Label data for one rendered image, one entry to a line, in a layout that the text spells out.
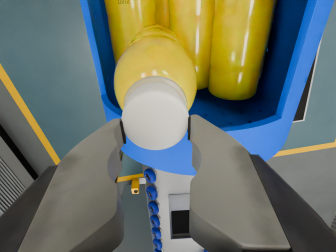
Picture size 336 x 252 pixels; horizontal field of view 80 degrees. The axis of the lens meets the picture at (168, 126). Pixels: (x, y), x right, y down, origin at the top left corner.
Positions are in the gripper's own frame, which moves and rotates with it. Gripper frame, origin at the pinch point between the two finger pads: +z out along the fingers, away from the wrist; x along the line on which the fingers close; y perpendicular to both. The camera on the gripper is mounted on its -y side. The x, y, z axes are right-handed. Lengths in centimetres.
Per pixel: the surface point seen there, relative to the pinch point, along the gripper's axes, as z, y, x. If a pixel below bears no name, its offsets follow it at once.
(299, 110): 114, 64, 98
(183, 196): 35, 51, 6
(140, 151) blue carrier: 8.0, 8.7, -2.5
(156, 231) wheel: 32, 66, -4
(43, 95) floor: 129, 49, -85
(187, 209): 30, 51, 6
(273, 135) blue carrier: 7.0, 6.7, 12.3
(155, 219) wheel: 32, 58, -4
